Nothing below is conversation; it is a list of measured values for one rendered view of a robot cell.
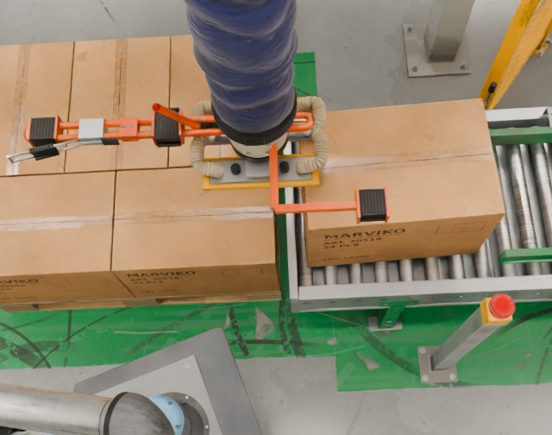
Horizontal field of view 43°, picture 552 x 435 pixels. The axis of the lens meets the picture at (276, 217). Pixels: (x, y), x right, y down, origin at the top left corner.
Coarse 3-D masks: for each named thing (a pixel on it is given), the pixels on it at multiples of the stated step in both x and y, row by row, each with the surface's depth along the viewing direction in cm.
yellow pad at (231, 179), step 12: (288, 156) 203; (300, 156) 202; (312, 156) 202; (228, 168) 202; (240, 168) 199; (288, 168) 199; (204, 180) 201; (216, 180) 200; (228, 180) 200; (240, 180) 200; (252, 180) 200; (264, 180) 200; (288, 180) 200; (300, 180) 200; (312, 180) 200
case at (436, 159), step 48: (336, 144) 220; (384, 144) 219; (432, 144) 219; (480, 144) 218; (336, 192) 214; (432, 192) 213; (480, 192) 212; (336, 240) 222; (384, 240) 225; (432, 240) 229; (480, 240) 233
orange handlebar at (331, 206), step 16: (304, 112) 194; (64, 128) 196; (128, 128) 194; (208, 128) 194; (304, 128) 192; (272, 160) 189; (272, 176) 187; (272, 192) 186; (272, 208) 185; (288, 208) 184; (304, 208) 184; (320, 208) 184; (336, 208) 183; (352, 208) 183
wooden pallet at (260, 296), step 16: (0, 304) 290; (16, 304) 291; (32, 304) 292; (48, 304) 302; (64, 304) 302; (80, 304) 301; (96, 304) 301; (112, 304) 301; (128, 304) 297; (144, 304) 298; (160, 304) 300; (176, 304) 300
